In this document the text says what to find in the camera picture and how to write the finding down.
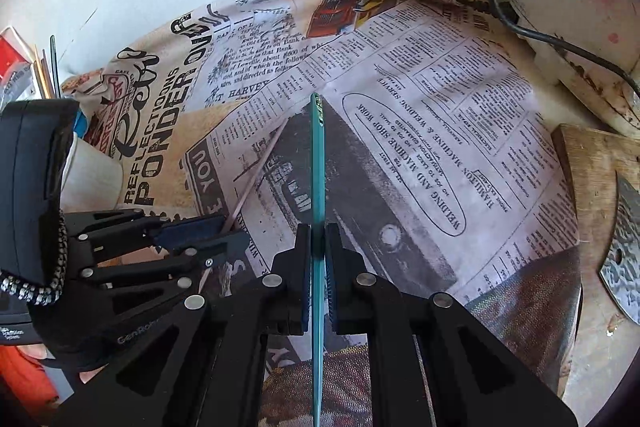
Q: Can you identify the red box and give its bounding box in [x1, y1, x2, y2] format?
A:
[0, 29, 36, 78]

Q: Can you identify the teal chopstick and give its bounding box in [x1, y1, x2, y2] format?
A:
[309, 92, 328, 427]

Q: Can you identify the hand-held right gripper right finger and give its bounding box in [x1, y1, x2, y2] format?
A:
[324, 224, 580, 427]

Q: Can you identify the black cable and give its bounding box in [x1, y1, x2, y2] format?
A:
[432, 0, 640, 100]

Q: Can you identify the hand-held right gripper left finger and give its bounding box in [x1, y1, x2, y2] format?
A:
[50, 223, 313, 427]

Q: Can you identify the wooden cutting board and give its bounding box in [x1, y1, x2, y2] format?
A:
[550, 124, 640, 408]

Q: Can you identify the metal cleaver blade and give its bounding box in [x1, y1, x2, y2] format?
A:
[597, 172, 640, 325]

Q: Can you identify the person's left hand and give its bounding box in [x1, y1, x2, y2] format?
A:
[77, 363, 111, 387]

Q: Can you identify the orange clothing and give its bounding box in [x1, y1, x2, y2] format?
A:
[0, 347, 56, 413]

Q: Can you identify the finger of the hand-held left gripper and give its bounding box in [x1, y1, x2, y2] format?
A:
[69, 231, 252, 324]
[66, 208, 227, 259]

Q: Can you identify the newspaper print cloth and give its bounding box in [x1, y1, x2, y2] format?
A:
[60, 0, 583, 427]

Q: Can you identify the white cup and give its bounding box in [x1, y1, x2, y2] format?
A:
[62, 137, 126, 210]

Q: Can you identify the pale pink chopstick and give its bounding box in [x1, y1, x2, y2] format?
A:
[197, 119, 291, 295]

